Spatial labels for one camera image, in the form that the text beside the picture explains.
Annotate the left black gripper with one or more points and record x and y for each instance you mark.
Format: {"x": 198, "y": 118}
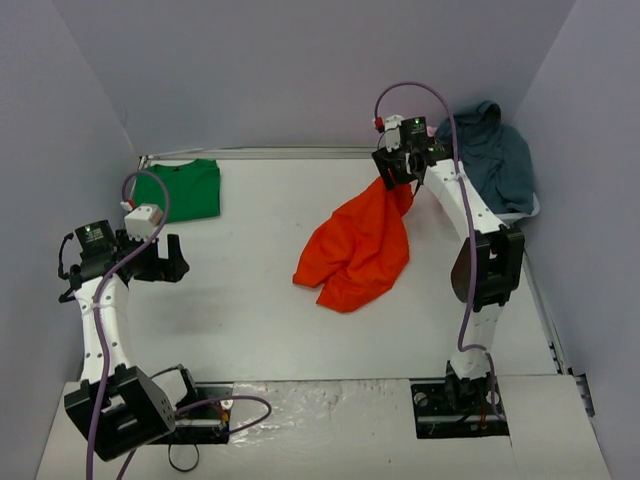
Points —
{"x": 151, "y": 265}

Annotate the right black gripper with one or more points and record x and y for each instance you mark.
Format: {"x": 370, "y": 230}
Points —
{"x": 391, "y": 166}

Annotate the orange t-shirt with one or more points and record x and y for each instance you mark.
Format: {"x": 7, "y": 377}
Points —
{"x": 358, "y": 254}

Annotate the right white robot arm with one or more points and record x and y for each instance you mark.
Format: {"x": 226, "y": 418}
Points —
{"x": 488, "y": 266}

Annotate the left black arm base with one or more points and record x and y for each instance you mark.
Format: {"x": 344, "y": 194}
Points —
{"x": 205, "y": 425}

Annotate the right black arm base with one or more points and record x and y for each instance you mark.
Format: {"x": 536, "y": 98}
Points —
{"x": 437, "y": 418}

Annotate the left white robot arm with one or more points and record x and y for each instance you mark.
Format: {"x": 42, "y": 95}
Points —
{"x": 117, "y": 406}

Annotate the green folded t-shirt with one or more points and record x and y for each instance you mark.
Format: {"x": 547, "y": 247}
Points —
{"x": 194, "y": 189}

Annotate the blue-grey t-shirt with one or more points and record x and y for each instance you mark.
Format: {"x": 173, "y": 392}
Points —
{"x": 495, "y": 157}

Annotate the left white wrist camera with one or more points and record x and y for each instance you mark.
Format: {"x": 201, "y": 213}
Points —
{"x": 140, "y": 224}

